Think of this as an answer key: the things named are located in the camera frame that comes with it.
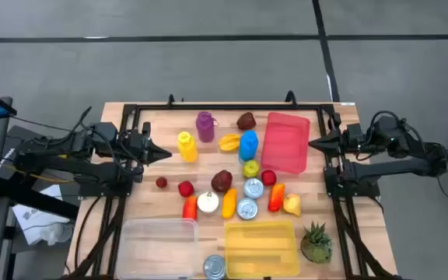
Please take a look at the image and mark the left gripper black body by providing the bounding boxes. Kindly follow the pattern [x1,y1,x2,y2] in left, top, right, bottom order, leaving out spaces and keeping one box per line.
[128,121,153,165]

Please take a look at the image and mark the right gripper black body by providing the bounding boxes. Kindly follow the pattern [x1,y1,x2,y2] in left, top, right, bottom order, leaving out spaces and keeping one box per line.
[338,122,365,156]

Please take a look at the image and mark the yellow plastic bottle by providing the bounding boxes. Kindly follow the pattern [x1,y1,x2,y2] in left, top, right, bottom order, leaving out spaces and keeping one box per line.
[177,131,199,163]

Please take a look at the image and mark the red toy apple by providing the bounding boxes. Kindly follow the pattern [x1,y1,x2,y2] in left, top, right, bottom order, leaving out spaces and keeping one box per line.
[261,169,278,187]
[177,180,195,198]

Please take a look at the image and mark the purple plastic bottle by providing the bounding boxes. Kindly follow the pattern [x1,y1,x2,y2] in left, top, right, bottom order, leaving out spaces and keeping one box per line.
[195,110,219,143]

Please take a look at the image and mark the red toy pepper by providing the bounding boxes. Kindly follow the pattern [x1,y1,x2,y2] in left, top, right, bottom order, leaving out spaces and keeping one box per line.
[182,194,199,221]

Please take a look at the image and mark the dark red toy fruit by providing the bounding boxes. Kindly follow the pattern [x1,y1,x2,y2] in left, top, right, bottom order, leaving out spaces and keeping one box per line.
[236,111,257,131]
[211,169,233,194]

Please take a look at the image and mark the yellow toy starfruit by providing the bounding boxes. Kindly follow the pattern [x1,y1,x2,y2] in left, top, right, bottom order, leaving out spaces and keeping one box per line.
[218,133,241,152]

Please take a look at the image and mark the orange toy pepper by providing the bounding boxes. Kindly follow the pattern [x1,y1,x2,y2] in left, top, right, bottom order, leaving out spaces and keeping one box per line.
[268,183,286,213]

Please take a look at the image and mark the blue plastic bottle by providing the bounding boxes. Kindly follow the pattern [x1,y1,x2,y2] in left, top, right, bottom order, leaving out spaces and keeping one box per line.
[238,129,260,163]

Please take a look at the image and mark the green toy apple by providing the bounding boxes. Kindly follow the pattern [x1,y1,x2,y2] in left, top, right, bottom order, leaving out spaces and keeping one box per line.
[242,159,261,179]

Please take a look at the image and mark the silver tin can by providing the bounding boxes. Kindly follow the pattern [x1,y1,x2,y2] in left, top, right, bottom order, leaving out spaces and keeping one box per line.
[236,197,259,221]
[243,177,264,200]

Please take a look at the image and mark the clear plastic container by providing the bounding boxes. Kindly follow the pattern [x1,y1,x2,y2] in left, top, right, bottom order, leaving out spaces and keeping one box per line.
[115,218,200,280]

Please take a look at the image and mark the yellow plastic container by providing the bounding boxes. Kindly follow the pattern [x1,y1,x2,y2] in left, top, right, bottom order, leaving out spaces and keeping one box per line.
[224,220,300,279]

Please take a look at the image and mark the red plastic tray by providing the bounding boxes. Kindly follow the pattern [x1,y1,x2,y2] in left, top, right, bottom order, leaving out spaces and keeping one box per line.
[260,111,311,175]

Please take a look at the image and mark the yellow lemon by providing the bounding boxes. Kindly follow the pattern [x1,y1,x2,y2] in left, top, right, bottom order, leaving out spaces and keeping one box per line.
[282,193,303,218]

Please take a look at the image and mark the potted green succulent plant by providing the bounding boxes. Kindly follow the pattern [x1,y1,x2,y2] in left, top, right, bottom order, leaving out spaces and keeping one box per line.
[300,221,334,264]

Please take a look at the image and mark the black case with lettering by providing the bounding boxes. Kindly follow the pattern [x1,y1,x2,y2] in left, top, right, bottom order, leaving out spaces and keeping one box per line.
[2,124,54,172]

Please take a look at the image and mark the green labelled tin can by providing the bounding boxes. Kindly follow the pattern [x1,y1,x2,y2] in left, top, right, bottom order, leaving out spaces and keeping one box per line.
[202,254,226,280]

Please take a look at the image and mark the white paper sheets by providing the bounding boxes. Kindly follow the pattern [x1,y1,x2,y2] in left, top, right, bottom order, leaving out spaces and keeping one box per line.
[12,184,73,246]

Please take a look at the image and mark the black metal table frame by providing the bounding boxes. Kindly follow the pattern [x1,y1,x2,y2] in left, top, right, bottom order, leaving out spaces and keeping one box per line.
[68,90,398,280]

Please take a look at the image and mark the black stand frame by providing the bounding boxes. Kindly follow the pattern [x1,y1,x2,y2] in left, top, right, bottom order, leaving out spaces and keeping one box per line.
[0,170,81,219]

